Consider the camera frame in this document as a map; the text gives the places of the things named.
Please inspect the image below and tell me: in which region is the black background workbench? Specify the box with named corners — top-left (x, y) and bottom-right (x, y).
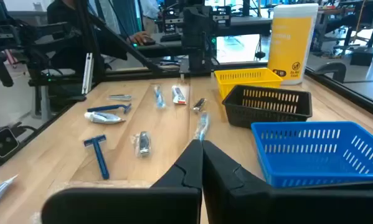
top-left (215, 16), bottom-right (273, 37)

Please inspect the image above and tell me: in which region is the blue disposable razor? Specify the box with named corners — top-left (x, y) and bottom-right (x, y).
top-left (87, 103), bottom-right (133, 114)
top-left (82, 134), bottom-right (111, 180)

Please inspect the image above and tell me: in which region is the black table-level camera box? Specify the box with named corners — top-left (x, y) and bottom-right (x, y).
top-left (0, 126), bottom-right (21, 162)

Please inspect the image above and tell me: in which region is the yellow white wipes canister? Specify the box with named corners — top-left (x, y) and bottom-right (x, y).
top-left (267, 2), bottom-right (319, 86)

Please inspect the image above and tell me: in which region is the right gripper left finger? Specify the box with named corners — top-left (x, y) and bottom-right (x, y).
top-left (41, 139), bottom-right (204, 224)

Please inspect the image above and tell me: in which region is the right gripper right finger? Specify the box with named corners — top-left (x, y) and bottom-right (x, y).
top-left (202, 139), bottom-right (373, 224)

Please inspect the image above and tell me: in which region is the black desk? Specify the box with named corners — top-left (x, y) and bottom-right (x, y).
top-left (133, 30), bottom-right (187, 58)

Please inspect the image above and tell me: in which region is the blue plastic basket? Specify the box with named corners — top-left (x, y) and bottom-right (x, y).
top-left (250, 121), bottom-right (373, 189)

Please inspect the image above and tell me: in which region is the person's hand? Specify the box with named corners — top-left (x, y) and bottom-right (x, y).
top-left (128, 30), bottom-right (151, 46)

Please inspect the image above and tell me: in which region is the blue toothbrush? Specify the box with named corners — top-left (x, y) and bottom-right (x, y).
top-left (192, 111), bottom-right (210, 141)
top-left (151, 83), bottom-right (167, 110)

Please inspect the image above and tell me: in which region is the white blue toothpaste tube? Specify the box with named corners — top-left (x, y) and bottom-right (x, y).
top-left (83, 111), bottom-right (126, 125)

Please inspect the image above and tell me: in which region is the black chair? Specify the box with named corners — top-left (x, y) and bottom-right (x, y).
top-left (313, 61), bottom-right (348, 83)

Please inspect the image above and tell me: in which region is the red white toothpaste tube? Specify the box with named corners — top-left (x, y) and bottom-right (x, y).
top-left (171, 85), bottom-right (187, 106)

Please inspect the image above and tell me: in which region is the yellow plastic basket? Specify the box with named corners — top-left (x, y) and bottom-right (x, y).
top-left (214, 67), bottom-right (284, 100)

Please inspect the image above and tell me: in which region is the black computer mouse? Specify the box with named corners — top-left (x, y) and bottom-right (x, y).
top-left (141, 36), bottom-right (157, 47)

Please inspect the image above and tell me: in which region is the person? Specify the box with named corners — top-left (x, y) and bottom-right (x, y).
top-left (138, 0), bottom-right (163, 34)
top-left (45, 0), bottom-right (158, 74)

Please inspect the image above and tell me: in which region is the white light bar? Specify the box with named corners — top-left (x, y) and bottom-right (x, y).
top-left (81, 52), bottom-right (95, 95)

